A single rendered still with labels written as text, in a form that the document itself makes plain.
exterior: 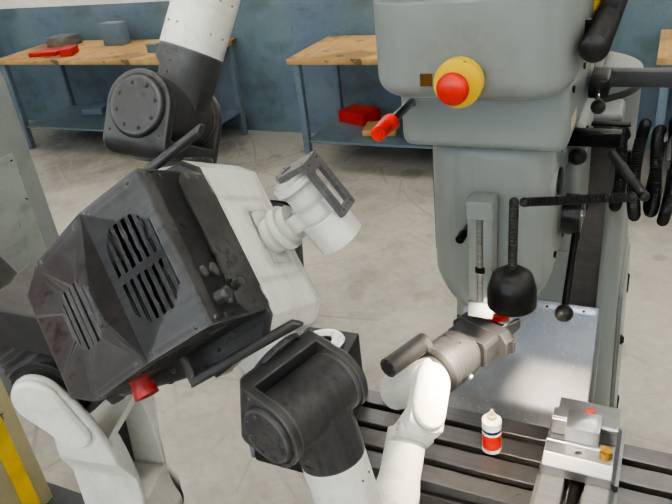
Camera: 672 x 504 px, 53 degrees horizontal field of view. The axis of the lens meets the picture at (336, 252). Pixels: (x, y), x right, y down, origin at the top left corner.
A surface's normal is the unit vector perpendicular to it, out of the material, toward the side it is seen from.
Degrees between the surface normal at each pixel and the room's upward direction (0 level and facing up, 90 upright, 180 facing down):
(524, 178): 90
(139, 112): 63
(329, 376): 34
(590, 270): 90
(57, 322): 74
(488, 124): 90
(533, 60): 90
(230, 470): 0
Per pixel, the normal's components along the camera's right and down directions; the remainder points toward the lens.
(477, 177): -0.41, 0.48
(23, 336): -0.14, 0.49
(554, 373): -0.37, -0.26
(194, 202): 0.79, -0.47
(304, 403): 0.44, -0.50
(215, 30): 0.75, 0.33
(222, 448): -0.11, -0.87
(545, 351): -0.41, 0.06
